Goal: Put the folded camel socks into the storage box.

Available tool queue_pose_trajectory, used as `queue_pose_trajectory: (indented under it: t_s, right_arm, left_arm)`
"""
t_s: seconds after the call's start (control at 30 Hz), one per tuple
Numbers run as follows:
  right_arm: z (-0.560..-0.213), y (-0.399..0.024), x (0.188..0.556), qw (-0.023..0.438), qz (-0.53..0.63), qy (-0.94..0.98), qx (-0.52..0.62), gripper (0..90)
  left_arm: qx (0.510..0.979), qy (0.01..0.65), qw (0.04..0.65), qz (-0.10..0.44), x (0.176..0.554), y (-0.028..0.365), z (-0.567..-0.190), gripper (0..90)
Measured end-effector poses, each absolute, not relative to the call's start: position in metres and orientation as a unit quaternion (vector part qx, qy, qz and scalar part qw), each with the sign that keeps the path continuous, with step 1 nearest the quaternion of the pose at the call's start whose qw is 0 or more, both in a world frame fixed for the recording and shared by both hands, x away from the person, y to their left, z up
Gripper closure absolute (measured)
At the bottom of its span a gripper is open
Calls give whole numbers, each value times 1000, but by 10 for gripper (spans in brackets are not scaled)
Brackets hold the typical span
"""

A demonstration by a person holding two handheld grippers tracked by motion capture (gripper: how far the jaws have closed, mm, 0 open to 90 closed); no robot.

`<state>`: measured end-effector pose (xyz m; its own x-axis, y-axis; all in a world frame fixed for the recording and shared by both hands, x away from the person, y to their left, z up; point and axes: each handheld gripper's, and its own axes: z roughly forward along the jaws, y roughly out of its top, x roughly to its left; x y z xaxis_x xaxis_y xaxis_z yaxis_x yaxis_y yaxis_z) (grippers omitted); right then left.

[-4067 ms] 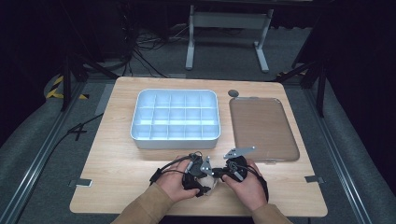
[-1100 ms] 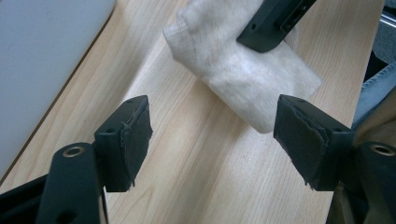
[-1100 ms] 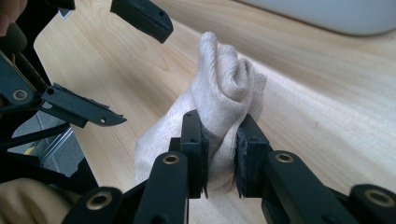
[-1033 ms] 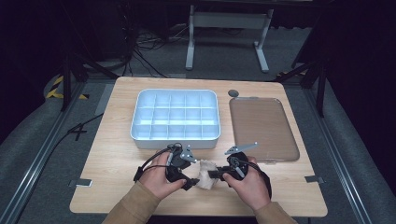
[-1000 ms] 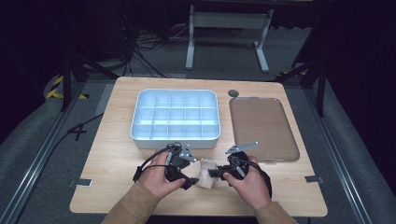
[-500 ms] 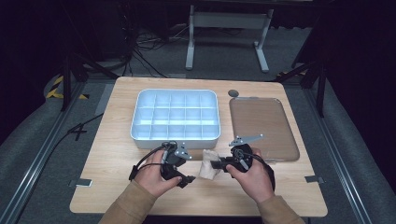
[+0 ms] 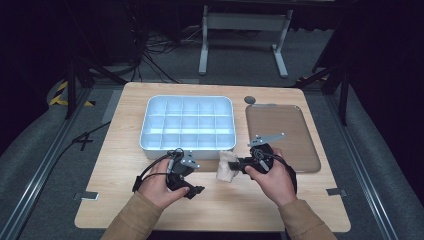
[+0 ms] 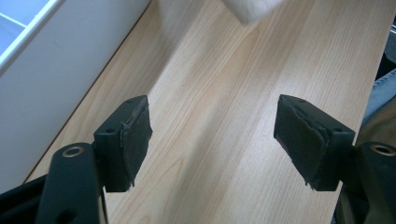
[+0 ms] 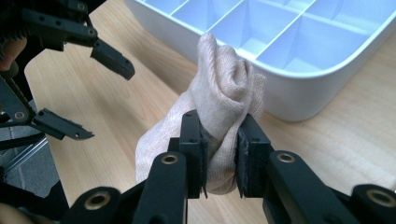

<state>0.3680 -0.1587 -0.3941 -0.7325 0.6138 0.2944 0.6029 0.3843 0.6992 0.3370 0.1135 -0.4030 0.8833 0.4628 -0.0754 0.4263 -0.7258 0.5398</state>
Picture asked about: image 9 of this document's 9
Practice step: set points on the white divided storage box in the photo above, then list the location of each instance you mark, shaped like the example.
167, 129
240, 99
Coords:
299, 40

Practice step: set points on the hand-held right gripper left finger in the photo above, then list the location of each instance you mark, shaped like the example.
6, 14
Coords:
193, 149

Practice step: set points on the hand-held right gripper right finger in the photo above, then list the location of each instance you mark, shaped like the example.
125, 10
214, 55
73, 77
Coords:
253, 152

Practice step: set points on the aluminium floor rail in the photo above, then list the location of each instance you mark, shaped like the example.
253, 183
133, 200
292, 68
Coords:
26, 154

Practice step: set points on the beige sock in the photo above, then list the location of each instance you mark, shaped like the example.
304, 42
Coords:
221, 93

